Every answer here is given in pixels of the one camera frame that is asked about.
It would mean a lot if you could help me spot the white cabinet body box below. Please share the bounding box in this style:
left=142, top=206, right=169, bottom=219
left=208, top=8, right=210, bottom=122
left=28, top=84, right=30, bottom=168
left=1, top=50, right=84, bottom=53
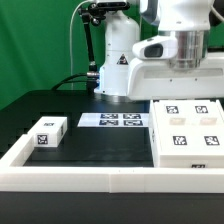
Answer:
left=149, top=100, right=224, bottom=168

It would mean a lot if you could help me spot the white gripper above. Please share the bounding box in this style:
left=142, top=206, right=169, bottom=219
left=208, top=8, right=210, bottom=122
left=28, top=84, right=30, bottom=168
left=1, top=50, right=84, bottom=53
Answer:
left=127, top=34, right=224, bottom=101

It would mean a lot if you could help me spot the white cable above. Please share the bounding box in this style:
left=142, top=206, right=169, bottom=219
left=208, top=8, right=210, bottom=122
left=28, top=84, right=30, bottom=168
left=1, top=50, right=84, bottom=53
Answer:
left=68, top=0, right=94, bottom=91

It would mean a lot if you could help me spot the black cable bundle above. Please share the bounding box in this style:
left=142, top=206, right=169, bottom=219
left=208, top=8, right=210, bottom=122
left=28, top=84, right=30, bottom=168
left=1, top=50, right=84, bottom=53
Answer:
left=50, top=73, right=100, bottom=92

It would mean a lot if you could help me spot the white cabinet top block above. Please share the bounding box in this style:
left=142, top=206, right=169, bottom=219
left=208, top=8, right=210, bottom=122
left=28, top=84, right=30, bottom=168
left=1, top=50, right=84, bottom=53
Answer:
left=28, top=116, right=67, bottom=147

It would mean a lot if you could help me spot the white U-shaped fence frame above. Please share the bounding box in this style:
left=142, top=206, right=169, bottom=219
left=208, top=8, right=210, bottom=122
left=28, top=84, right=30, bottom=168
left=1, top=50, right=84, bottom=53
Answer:
left=0, top=134, right=224, bottom=193

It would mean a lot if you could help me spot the white marker base sheet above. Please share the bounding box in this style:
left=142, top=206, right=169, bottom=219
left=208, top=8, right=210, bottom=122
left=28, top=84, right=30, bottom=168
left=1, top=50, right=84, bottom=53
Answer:
left=78, top=113, right=149, bottom=128

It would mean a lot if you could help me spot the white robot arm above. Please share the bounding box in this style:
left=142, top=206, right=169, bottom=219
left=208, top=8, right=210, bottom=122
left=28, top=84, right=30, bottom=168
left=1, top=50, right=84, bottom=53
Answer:
left=94, top=0, right=224, bottom=101

